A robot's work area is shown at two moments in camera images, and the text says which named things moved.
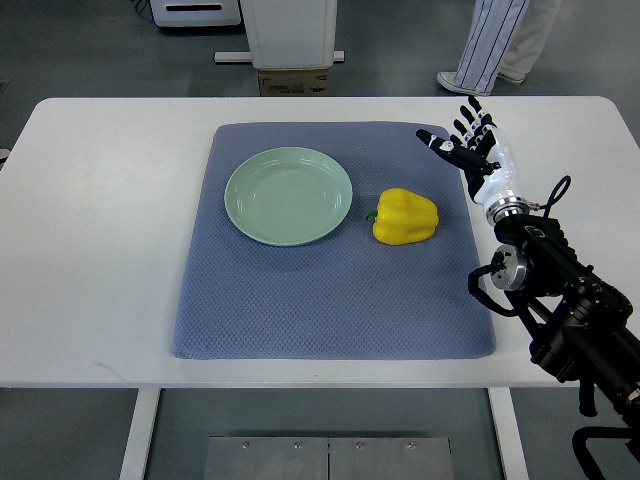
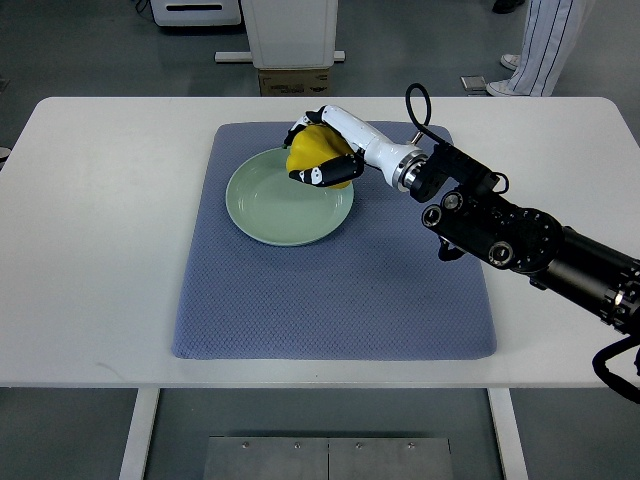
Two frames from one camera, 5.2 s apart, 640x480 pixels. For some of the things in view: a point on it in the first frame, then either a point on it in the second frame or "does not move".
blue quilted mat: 346,296 does not move
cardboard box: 295,83 does not move
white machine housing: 196,13 does not move
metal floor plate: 328,458 does not move
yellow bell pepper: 403,217 → 313,145
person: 505,39 → 554,30
